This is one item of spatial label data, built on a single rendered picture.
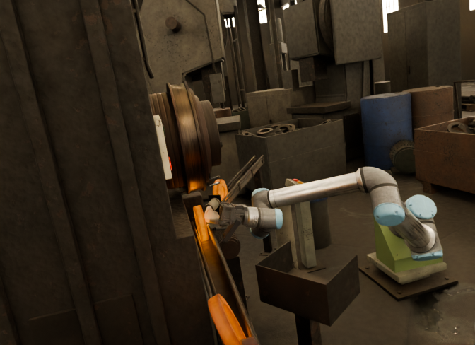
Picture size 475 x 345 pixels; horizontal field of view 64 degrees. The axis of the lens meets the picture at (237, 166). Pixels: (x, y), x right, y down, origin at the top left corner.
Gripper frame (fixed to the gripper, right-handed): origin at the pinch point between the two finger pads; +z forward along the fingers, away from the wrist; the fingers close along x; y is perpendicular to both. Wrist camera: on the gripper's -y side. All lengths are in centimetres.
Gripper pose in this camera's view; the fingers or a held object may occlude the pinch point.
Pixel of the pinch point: (200, 218)
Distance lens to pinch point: 165.1
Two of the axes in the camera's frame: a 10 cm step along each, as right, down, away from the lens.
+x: 2.2, 1.8, -9.6
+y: 1.3, -9.8, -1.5
